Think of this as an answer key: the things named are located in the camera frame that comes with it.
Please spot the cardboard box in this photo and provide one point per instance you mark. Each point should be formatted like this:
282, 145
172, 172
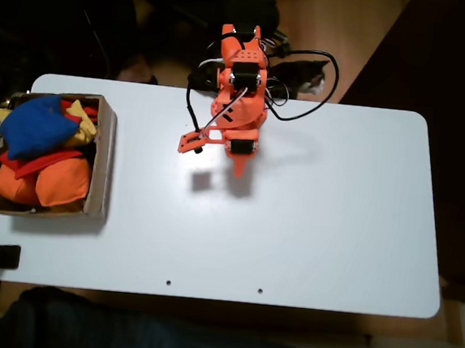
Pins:
103, 162

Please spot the red bean bag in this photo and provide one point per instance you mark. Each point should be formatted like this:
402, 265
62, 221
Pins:
91, 110
33, 166

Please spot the yellow bean bag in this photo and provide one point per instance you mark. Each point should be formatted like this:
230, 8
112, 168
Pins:
85, 128
2, 113

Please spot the orange bean bag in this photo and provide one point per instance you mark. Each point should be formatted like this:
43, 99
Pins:
62, 181
11, 185

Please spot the cat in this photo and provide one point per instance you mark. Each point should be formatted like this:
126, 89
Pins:
302, 72

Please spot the person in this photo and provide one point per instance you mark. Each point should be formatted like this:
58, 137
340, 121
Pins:
120, 335

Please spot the orange camera mount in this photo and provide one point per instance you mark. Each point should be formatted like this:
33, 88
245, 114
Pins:
186, 143

